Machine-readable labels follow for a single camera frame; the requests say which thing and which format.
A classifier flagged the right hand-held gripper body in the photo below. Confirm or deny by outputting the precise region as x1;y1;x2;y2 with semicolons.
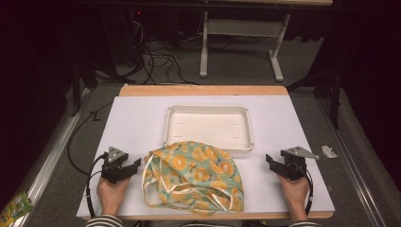
280;145;321;182

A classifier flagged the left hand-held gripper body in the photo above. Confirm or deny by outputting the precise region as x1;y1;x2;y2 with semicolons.
101;146;131;185

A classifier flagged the orange-print green cloth bag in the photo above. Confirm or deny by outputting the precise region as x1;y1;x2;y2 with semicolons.
141;140;246;218

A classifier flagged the white plastic tray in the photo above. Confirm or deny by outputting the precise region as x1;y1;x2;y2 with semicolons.
163;105;254;155

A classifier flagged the person's left hand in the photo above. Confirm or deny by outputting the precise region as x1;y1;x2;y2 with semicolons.
96;175;132;218

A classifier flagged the person's right hand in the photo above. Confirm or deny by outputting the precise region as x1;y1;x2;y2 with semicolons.
277;174;311;219

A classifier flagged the crumpled white paper scrap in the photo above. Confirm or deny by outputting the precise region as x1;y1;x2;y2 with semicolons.
321;144;340;160

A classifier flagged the black metal stand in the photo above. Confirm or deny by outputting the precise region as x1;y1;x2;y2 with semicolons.
69;58;128;118
286;68;344;131

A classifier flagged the green snack packet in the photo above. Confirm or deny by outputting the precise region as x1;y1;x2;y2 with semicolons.
0;190;34;227

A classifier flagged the right hand-held gripper black cable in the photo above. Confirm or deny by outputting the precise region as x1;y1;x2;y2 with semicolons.
296;164;315;218

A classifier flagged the long black floor cable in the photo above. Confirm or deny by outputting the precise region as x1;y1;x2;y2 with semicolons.
66;100;114;177

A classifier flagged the metal floor rail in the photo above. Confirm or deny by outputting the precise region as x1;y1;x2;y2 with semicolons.
9;88;92;227
316;96;388;227

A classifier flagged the bundle of black floor cables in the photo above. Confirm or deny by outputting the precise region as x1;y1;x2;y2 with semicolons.
127;18;201;86

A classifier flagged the white metal desk frame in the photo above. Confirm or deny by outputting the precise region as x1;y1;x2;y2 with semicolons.
199;10;291;83

